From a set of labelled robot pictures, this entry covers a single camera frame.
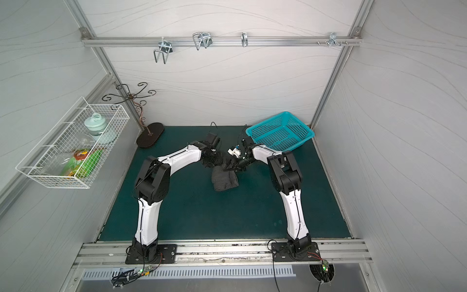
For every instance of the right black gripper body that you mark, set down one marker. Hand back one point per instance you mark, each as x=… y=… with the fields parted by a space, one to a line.
x=231 y=160

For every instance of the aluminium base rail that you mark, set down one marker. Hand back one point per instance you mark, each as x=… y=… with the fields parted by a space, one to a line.
x=222 y=252

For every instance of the green table mat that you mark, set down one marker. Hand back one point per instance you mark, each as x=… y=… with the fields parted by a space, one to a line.
x=254 y=209

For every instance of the metal double hook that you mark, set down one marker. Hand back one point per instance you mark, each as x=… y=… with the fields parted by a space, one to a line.
x=161 y=54

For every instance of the dark grey long pants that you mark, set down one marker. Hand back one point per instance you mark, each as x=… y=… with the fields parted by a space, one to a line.
x=223 y=180

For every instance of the clear plastic bag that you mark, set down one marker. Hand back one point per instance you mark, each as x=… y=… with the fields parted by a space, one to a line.
x=54 y=164

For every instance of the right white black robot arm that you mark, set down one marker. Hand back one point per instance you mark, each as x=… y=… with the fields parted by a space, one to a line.
x=287 y=179

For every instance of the pale green lidded jar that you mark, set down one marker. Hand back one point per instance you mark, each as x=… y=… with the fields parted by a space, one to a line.
x=96 y=124

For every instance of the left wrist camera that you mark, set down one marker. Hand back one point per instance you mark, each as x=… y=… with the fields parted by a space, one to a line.
x=212 y=140

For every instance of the right circuit board in hole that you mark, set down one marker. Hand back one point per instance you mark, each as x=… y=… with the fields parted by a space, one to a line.
x=323 y=272

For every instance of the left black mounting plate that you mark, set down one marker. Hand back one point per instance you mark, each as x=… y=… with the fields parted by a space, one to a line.
x=160 y=254

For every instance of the white slotted cable duct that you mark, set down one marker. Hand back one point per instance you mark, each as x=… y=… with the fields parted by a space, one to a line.
x=197 y=272

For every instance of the metal bracket hook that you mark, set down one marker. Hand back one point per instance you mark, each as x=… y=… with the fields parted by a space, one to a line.
x=332 y=41

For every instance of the small metal clip hook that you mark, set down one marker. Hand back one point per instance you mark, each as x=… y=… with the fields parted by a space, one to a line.
x=244 y=39

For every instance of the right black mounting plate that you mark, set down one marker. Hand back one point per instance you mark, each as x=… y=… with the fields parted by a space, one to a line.
x=284 y=252

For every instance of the white wire wall basket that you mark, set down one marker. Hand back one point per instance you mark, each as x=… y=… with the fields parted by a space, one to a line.
x=61 y=138

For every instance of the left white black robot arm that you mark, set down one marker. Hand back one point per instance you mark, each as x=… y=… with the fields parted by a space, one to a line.
x=153 y=183

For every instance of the metal loop hook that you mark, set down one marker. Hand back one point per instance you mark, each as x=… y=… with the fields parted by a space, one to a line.
x=202 y=39

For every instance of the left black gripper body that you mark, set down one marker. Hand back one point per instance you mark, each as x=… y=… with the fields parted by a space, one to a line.
x=213 y=158

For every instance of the colourful snack packet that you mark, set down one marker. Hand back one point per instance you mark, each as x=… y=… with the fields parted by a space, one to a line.
x=82 y=163

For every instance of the left circuit board with wires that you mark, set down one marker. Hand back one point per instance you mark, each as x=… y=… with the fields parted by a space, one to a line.
x=124 y=278

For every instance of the ornate metal hook stand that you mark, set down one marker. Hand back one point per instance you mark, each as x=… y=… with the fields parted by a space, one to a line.
x=151 y=132

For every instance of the teal plastic basket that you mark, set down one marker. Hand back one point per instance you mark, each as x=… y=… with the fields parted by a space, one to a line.
x=282 y=132

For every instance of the black mounting plate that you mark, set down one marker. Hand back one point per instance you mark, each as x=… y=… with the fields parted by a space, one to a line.
x=284 y=252
x=160 y=254

